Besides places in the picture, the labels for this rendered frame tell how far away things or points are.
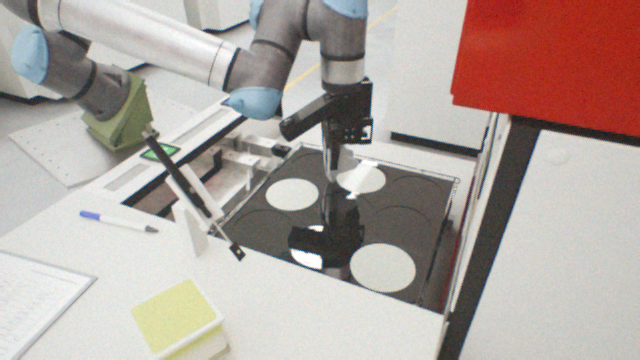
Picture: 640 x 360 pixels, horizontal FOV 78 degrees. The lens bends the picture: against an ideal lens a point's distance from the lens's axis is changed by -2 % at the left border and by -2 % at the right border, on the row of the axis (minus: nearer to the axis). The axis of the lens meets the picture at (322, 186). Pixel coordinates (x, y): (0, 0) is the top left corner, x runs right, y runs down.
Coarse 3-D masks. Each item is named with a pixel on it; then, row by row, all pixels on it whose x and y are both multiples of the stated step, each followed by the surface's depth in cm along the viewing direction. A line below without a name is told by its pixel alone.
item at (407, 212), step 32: (288, 160) 87; (320, 160) 87; (320, 192) 78; (352, 192) 78; (384, 192) 78; (416, 192) 78; (448, 192) 78; (256, 224) 70; (288, 224) 70; (320, 224) 70; (352, 224) 70; (384, 224) 70; (416, 224) 70; (288, 256) 64; (320, 256) 64; (416, 256) 64; (416, 288) 59
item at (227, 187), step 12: (264, 156) 92; (216, 180) 84; (228, 180) 84; (240, 180) 84; (252, 180) 86; (216, 192) 81; (228, 192) 81; (240, 192) 82; (228, 204) 79; (168, 216) 75; (204, 216) 75
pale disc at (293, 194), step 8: (280, 184) 80; (288, 184) 80; (296, 184) 80; (304, 184) 80; (312, 184) 80; (272, 192) 78; (280, 192) 78; (288, 192) 78; (296, 192) 78; (304, 192) 78; (312, 192) 78; (272, 200) 76; (280, 200) 76; (288, 200) 76; (296, 200) 76; (304, 200) 76; (312, 200) 76; (280, 208) 74; (288, 208) 74; (296, 208) 74; (304, 208) 74
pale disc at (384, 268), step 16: (352, 256) 64; (368, 256) 64; (384, 256) 64; (400, 256) 64; (352, 272) 61; (368, 272) 61; (384, 272) 61; (400, 272) 61; (384, 288) 59; (400, 288) 59
